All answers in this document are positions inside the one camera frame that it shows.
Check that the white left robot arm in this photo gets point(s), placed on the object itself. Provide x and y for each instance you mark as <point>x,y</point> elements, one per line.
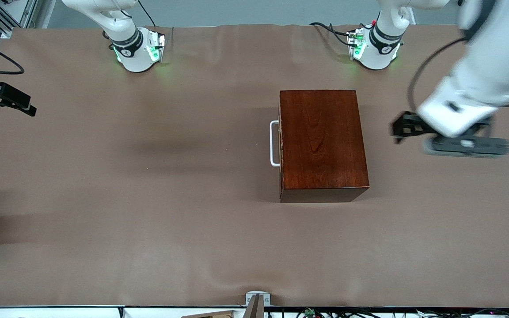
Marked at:
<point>488,66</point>

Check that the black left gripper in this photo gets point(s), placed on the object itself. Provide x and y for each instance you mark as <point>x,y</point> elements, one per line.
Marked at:
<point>409,124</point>

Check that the aluminium frame profile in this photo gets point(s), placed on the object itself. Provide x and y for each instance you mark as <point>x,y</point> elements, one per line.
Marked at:
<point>27,13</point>

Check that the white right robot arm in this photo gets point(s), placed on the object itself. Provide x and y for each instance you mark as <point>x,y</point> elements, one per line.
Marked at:
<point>133,53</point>

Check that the brown table mat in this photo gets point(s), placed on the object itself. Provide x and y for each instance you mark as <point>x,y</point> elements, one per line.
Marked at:
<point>192,247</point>

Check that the light wooden board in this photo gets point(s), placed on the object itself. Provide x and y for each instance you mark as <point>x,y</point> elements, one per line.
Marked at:
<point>210,315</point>

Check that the dark brown wooden cabinet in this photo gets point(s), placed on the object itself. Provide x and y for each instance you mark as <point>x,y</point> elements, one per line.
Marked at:
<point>320,141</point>

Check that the grey metal camera bracket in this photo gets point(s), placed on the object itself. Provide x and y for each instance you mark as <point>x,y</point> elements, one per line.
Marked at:
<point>256,304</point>

